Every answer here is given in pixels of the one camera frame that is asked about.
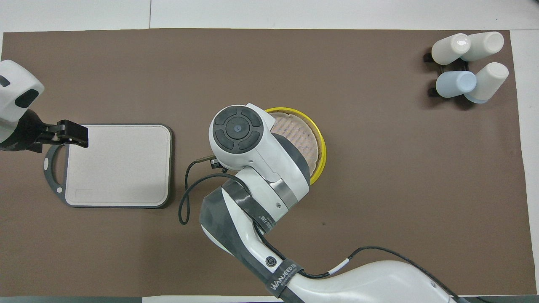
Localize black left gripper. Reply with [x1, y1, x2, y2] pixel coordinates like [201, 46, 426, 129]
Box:
[0, 108, 89, 153]

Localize white slotted steamer lid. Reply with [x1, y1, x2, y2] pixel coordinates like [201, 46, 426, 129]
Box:
[269, 112, 323, 177]

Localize yellow bamboo steamer basket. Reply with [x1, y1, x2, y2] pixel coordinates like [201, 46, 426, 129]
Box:
[264, 107, 327, 186]

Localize white cutting board grey rim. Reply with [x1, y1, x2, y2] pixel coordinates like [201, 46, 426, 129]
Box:
[43, 123, 174, 210]

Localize brown table mat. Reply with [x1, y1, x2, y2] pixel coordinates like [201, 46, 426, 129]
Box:
[0, 28, 536, 298]

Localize light blue cup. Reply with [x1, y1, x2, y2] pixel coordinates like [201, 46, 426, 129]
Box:
[435, 70, 478, 99]

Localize white cup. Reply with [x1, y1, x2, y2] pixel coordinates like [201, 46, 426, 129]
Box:
[461, 31, 505, 63]
[464, 62, 510, 104]
[431, 33, 472, 66]

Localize black cup rack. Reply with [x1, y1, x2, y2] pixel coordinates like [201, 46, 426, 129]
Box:
[423, 50, 470, 98]

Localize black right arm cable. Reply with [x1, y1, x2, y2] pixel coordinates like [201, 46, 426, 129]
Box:
[179, 155, 462, 303]

